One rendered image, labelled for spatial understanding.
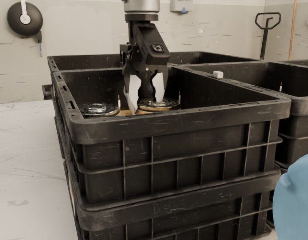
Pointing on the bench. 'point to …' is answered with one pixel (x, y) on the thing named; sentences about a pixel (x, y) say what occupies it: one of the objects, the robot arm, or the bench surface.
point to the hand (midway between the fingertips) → (146, 108)
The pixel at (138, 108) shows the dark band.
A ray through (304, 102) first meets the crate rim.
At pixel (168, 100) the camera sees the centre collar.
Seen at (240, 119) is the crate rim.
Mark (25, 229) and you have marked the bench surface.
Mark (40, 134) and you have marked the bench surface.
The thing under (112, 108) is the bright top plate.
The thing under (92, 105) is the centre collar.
